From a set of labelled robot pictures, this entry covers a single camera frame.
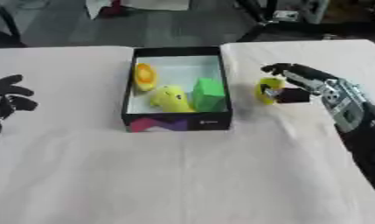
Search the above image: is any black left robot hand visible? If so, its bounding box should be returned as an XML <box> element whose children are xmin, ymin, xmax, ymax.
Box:
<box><xmin>0</xmin><ymin>73</ymin><xmax>40</xmax><ymax>120</ymax></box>

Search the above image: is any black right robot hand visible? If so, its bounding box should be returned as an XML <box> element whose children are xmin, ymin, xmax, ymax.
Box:
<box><xmin>259</xmin><ymin>62</ymin><xmax>340</xmax><ymax>104</ymax></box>

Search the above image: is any black box with white inside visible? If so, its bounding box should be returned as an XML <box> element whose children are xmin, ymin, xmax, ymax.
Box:
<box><xmin>120</xmin><ymin>45</ymin><xmax>233</xmax><ymax>133</ymax></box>

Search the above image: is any black metal stand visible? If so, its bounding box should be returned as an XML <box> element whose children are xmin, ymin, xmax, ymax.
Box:
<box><xmin>234</xmin><ymin>0</ymin><xmax>375</xmax><ymax>43</ymax></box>

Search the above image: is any black chair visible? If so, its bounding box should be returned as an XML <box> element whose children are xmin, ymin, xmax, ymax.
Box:
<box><xmin>0</xmin><ymin>3</ymin><xmax>28</xmax><ymax>49</ymax></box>

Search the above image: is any green block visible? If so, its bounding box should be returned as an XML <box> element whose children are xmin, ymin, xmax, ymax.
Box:
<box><xmin>188</xmin><ymin>77</ymin><xmax>229</xmax><ymax>113</ymax></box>

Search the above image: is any yellow soft toy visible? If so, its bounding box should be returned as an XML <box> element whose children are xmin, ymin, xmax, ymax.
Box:
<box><xmin>149</xmin><ymin>84</ymin><xmax>197</xmax><ymax>113</ymax></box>

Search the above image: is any white sheet with red object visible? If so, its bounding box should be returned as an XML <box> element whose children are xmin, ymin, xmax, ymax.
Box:
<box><xmin>84</xmin><ymin>0</ymin><xmax>193</xmax><ymax>20</ymax></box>

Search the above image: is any orange and yellow toy fruit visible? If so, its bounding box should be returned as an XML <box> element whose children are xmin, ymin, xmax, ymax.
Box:
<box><xmin>132</xmin><ymin>62</ymin><xmax>160</xmax><ymax>93</ymax></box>

